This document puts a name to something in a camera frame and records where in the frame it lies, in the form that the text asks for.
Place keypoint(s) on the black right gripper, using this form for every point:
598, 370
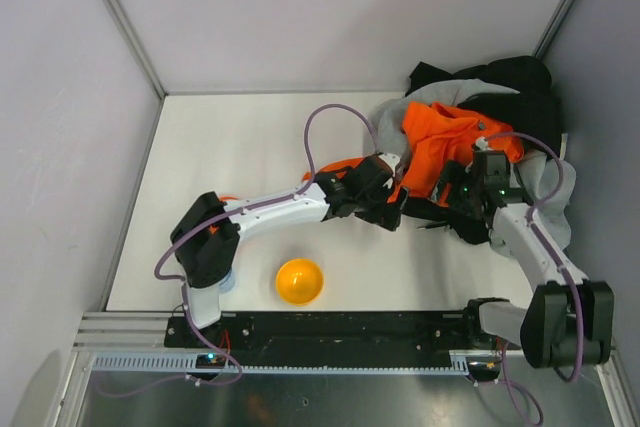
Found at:
451, 189

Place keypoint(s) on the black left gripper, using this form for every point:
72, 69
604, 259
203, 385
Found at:
388, 208

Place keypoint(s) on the orange cloth garment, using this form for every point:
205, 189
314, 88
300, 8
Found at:
432, 134

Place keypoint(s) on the grey sweatshirt cloth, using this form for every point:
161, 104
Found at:
536, 174

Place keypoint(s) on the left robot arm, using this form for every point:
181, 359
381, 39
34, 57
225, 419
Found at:
206, 239

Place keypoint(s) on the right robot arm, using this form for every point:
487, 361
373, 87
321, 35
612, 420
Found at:
568, 322

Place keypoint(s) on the black cloth garment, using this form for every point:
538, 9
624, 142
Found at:
533, 113

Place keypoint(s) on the yellow plastic bowl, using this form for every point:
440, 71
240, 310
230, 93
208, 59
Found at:
299, 281

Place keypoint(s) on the clear blue plastic cup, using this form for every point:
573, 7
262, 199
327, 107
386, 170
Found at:
227, 283

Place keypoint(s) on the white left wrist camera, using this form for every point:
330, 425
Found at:
392, 161

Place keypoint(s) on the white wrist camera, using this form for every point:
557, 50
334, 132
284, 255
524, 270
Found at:
482, 144
392, 161

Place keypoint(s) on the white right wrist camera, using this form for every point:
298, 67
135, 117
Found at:
482, 144

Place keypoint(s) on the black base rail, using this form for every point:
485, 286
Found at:
348, 339

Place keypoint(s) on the left aluminium frame post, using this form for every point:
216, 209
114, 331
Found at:
132, 40

